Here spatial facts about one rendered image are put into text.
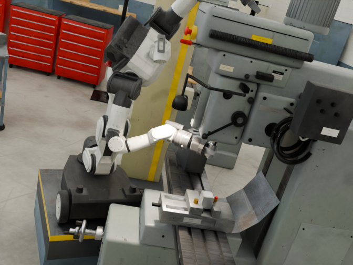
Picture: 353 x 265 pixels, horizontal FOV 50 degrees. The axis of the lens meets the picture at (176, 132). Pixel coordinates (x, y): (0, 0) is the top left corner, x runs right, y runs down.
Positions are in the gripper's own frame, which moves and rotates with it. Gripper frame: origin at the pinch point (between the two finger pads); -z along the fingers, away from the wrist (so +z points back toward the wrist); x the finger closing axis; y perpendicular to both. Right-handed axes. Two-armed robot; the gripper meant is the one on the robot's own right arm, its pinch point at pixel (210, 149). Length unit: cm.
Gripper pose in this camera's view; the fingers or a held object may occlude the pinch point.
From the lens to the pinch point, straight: 189.2
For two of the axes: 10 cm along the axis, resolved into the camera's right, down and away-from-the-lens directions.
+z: -9.2, -3.4, 1.9
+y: -2.6, 9.0, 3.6
